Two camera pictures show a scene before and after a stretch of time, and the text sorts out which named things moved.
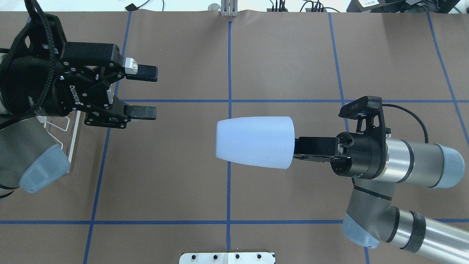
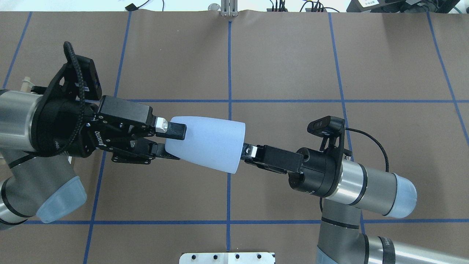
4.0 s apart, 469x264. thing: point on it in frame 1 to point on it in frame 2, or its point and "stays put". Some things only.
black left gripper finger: x=134 y=71 to x=164 y=128
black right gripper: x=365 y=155 to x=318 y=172
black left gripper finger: x=143 y=112 to x=158 y=150
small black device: x=132 y=7 stays put
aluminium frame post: x=229 y=8 stays put
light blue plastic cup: x=265 y=141 to x=215 y=143
